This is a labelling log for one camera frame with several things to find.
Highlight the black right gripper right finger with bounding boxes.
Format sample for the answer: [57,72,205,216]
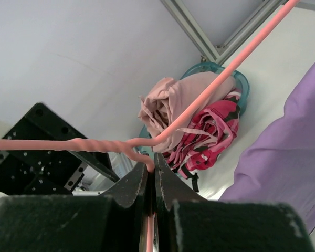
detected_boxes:
[154,154,314,251]

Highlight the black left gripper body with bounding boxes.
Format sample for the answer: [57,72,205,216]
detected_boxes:
[0,102,120,195]

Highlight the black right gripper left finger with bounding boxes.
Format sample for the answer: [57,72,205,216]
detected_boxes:
[0,163,148,251]

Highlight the pink wire hanger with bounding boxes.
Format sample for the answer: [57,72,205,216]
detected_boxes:
[0,0,302,252]

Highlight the purple trousers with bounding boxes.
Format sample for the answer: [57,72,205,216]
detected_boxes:
[220,63,315,232]

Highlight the pink camouflage trousers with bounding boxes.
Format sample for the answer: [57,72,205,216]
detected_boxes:
[163,89,241,192]

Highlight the teal plastic laundry basket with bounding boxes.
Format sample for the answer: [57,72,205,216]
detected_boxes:
[139,62,250,179]

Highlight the pale pink garment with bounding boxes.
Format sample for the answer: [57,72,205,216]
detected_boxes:
[138,71,236,153]

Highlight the left aluminium frame post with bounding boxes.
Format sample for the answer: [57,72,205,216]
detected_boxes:
[162,1,315,66]

